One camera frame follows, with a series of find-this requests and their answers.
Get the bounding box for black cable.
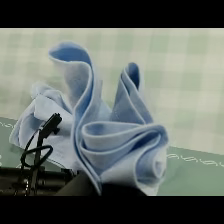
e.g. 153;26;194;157
19;128;55;170

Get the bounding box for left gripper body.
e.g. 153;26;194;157
0;166;78;197

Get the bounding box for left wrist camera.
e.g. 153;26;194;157
30;112;63;197

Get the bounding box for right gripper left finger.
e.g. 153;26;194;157
54;170;101;197

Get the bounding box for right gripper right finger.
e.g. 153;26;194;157
100;182;148;197

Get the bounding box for light blue shirt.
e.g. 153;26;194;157
9;41;170;197

